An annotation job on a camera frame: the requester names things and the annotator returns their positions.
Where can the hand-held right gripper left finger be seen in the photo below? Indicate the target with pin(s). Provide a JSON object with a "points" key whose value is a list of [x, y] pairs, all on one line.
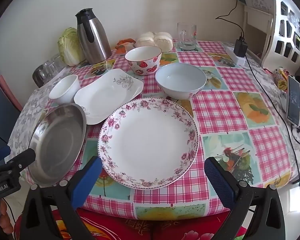
{"points": [[86, 182]]}

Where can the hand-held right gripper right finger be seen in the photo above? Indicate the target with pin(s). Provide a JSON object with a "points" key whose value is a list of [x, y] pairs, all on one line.
{"points": [[218, 182]]}

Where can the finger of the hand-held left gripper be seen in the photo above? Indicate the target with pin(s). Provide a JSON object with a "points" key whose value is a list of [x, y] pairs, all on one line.
{"points": [[22, 157], [0, 152]]}

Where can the stainless steel round plate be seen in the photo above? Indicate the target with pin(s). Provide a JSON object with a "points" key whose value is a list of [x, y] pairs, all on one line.
{"points": [[57, 142]]}

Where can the pink floral rimmed plate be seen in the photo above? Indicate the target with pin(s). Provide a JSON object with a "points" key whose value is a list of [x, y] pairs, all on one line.
{"points": [[147, 140]]}

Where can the small white bowl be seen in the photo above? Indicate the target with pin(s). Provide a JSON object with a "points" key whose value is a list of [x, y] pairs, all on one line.
{"points": [[63, 90]]}

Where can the white rectangular plate grey floral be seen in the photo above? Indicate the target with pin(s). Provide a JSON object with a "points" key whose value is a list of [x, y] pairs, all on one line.
{"points": [[107, 97]]}

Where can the large white bowl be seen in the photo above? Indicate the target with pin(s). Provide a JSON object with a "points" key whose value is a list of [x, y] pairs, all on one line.
{"points": [[180, 80]]}

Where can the strawberry print bowl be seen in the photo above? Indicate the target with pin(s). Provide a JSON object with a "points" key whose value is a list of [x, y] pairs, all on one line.
{"points": [[142, 62]]}

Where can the person's left hand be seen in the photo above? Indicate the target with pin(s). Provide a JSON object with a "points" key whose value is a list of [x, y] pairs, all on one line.
{"points": [[5, 217]]}

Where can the dark furniture with pink edge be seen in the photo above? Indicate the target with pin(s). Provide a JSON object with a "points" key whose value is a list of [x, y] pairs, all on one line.
{"points": [[2, 110]]}

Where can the grey floral tablecloth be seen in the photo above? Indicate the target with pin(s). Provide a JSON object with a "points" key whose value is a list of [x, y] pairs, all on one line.
{"points": [[27, 110]]}

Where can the red floral cloth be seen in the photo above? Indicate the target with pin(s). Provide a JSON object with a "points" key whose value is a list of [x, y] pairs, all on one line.
{"points": [[140, 230]]}

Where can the pink plaid tablecloth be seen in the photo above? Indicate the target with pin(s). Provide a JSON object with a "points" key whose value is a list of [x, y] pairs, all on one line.
{"points": [[215, 110]]}

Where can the clear glass cup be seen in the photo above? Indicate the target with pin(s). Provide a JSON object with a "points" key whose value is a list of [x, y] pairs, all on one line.
{"points": [[50, 65], [60, 60]]}

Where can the smartphone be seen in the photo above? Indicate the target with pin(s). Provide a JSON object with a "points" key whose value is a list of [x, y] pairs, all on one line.
{"points": [[293, 100]]}

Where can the napa cabbage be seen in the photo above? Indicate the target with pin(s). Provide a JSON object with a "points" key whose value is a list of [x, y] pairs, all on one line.
{"points": [[68, 47]]}

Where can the yellow snack packet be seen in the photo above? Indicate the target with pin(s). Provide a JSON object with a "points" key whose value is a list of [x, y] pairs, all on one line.
{"points": [[281, 78]]}

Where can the white power strip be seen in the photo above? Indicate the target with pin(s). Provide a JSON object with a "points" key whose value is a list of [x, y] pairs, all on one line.
{"points": [[231, 55]]}

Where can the stainless steel thermos jug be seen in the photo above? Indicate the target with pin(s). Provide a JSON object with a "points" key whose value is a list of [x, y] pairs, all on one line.
{"points": [[92, 45]]}

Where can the black charger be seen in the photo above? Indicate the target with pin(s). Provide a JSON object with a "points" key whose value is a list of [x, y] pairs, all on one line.
{"points": [[240, 47]]}

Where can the orange snack packet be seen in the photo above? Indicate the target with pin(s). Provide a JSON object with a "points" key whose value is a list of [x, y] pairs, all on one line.
{"points": [[125, 45]]}

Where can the glass beer mug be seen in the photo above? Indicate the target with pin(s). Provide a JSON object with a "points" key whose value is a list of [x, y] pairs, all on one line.
{"points": [[188, 36]]}

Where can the bag of steamed buns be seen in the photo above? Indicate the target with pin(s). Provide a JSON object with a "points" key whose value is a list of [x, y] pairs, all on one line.
{"points": [[155, 40]]}

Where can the white laundry basket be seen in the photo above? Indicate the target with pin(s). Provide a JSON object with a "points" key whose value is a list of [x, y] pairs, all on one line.
{"points": [[275, 30]]}

